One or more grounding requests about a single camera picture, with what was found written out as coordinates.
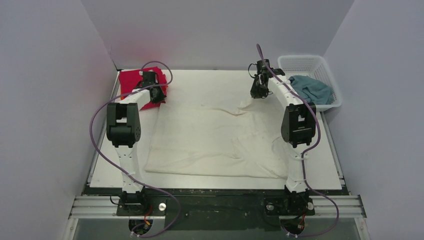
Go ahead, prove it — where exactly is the white t shirt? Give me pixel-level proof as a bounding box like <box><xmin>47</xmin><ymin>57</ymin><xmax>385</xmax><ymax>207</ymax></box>
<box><xmin>144</xmin><ymin>97</ymin><xmax>289</xmax><ymax>179</ymax></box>

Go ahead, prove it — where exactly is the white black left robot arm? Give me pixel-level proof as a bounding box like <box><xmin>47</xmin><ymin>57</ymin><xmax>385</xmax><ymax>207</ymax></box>
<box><xmin>106</xmin><ymin>70</ymin><xmax>166</xmax><ymax>194</ymax></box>

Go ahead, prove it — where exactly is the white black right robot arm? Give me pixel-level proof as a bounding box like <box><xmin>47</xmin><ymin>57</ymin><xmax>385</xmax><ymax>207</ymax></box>
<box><xmin>248</xmin><ymin>59</ymin><xmax>317</xmax><ymax>193</ymax></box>

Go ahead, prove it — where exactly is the magenta folded shirt top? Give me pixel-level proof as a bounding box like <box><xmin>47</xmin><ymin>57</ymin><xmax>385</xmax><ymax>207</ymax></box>
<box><xmin>118</xmin><ymin>66</ymin><xmax>168</xmax><ymax>111</ymax></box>

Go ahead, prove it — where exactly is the teal crumpled shirt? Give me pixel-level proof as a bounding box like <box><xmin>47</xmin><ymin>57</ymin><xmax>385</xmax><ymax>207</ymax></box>
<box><xmin>288</xmin><ymin>75</ymin><xmax>334</xmax><ymax>105</ymax></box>

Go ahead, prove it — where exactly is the white plastic basket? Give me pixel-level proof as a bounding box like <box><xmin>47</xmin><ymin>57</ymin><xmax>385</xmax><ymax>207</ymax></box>
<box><xmin>277</xmin><ymin>55</ymin><xmax>342</xmax><ymax>112</ymax></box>

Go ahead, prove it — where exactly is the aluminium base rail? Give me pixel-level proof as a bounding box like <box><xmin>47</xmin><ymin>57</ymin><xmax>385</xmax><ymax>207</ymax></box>
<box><xmin>68</xmin><ymin>195</ymin><xmax>367</xmax><ymax>219</ymax></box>

